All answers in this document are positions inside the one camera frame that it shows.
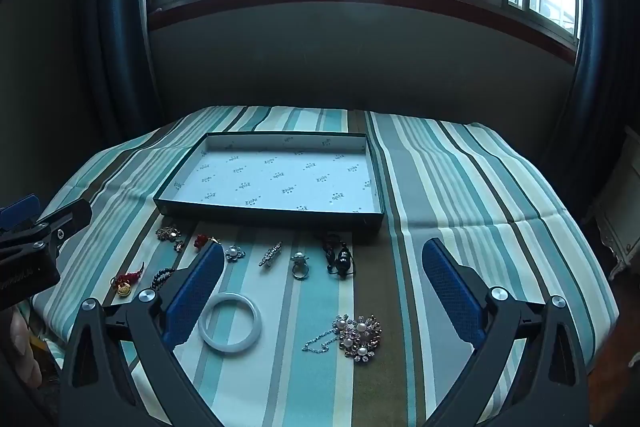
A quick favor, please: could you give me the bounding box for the red knot gold lock charm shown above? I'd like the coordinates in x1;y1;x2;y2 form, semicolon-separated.
111;265;144;298

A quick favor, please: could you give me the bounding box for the dark red bead bracelet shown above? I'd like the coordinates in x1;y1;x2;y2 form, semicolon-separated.
150;267;177;292

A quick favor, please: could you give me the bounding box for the white jade bangle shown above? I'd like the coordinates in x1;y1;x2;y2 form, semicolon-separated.
198;291;262;355

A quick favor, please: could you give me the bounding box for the pearl cluster brooch with chain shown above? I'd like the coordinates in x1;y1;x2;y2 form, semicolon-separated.
302;314;383;364

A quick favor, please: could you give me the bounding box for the crystal bar brooch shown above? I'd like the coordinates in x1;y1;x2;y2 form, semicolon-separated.
258;242;282;269

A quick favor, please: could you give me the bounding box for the pearl silver ring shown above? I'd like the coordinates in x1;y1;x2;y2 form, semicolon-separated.
290;250;310;282

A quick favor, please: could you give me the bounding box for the black cord bead pendant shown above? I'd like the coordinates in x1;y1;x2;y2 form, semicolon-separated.
320;233;356;280

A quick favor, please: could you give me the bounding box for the dark green jewelry tray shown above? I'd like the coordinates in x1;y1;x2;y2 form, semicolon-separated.
154;131;385;237

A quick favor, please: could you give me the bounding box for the person's left hand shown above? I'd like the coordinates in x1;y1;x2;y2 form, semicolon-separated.
9;308;42;389

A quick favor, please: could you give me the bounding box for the dark blue left curtain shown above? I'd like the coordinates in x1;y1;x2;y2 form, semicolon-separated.
79;0;162;141

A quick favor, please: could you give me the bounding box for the dark blue curtain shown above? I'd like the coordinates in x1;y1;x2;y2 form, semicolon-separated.
544;0;639;218
79;0;162;141

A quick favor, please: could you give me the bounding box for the pearl flower brooch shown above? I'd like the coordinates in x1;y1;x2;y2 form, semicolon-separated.
224;245;245;262

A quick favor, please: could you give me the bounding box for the striped teal tablecloth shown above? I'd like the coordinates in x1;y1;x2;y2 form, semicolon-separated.
32;106;618;426

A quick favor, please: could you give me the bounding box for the dark blue right curtain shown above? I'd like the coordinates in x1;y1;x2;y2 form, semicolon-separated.
544;0;639;218

